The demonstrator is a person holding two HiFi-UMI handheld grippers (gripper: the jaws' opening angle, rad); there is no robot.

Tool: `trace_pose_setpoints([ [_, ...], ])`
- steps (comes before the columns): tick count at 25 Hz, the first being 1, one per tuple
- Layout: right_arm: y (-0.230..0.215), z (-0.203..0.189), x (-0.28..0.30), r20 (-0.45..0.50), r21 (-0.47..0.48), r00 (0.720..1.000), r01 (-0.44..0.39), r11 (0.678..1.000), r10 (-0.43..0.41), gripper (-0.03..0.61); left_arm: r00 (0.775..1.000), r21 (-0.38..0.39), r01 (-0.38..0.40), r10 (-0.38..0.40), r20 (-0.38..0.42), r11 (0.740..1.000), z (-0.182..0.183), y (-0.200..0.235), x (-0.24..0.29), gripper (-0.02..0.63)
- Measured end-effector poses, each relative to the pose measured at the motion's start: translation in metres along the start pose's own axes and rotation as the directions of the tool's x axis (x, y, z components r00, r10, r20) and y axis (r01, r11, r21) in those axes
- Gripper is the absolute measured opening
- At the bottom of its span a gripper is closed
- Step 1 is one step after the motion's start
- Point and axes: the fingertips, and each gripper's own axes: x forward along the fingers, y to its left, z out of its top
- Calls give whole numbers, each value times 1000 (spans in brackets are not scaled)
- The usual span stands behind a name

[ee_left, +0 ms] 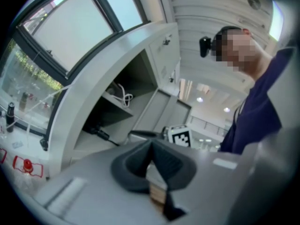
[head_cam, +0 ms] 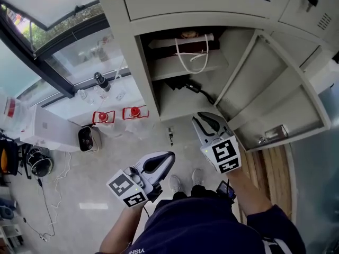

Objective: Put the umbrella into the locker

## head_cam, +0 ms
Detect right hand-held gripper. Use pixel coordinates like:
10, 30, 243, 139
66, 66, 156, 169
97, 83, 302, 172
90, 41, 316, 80
191, 111, 242, 175

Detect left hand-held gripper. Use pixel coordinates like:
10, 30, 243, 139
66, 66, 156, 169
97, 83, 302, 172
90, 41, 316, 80
105, 150, 176, 209

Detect black object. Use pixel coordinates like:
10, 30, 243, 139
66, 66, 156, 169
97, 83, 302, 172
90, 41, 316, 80
163, 77, 217, 105

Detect grey metal locker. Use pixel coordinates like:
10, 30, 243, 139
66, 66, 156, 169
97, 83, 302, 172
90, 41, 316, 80
92, 0, 339, 153

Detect person's left forearm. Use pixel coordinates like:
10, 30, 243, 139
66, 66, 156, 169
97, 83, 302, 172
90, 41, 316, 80
99, 204, 149, 254

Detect person's right forearm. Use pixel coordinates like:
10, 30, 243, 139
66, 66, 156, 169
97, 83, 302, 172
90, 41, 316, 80
226, 167, 274, 225

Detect black keys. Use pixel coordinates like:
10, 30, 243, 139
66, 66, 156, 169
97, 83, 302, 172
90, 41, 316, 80
166, 127, 176, 147

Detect person's left grey shoe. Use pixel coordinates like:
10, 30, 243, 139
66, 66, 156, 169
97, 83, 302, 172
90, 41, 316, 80
168, 174, 184, 193

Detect person's grey shoe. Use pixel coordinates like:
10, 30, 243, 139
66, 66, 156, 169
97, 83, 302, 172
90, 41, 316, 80
191, 168, 205, 187
168, 174, 184, 193

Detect person's right grey shoe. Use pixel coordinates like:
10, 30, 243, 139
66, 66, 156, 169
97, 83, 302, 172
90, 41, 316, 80
191, 168, 205, 187

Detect person's black trousers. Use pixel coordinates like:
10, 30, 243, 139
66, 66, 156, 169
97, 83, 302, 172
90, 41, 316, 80
172, 185, 221, 200

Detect clear red-capped water bottle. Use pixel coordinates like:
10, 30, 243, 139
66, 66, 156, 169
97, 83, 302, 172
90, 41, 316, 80
122, 105, 150, 132
92, 110, 116, 138

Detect black waist-worn device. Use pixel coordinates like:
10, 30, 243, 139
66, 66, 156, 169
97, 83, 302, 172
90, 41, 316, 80
216, 180, 237, 204

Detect person's navy shirt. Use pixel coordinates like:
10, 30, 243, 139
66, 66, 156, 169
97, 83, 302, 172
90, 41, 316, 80
94, 196, 307, 254

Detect white appliance with black face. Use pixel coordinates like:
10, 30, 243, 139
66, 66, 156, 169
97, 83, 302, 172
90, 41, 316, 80
77, 125, 103, 155

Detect small clear glass bottle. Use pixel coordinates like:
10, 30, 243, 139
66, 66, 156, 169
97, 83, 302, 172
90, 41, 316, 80
77, 88, 95, 106

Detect black drinking bottle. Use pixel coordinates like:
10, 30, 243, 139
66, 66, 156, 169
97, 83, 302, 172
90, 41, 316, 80
93, 71, 111, 93

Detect white cardboard box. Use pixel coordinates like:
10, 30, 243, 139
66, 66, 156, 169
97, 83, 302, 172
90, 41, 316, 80
19, 104, 83, 152

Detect black round helmet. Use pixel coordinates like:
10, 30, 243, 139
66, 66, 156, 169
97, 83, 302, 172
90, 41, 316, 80
27, 147, 55, 178

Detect black and orange chair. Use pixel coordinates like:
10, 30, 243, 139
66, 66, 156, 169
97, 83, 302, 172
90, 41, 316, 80
0, 137, 23, 176

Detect large clear red-labelled water bottle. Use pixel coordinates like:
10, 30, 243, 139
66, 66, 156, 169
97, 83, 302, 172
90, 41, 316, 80
0, 88, 30, 132

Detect white rope-handled paper bag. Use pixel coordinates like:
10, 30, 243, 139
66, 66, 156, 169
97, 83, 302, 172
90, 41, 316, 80
147, 32, 216, 75

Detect white floor cable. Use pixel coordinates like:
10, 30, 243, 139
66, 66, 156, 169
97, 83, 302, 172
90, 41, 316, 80
49, 151, 73, 225

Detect black floor cable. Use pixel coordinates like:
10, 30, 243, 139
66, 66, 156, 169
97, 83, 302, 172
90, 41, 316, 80
22, 177, 57, 242

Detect black window frame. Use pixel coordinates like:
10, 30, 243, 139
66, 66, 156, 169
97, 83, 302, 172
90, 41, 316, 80
0, 0, 133, 108

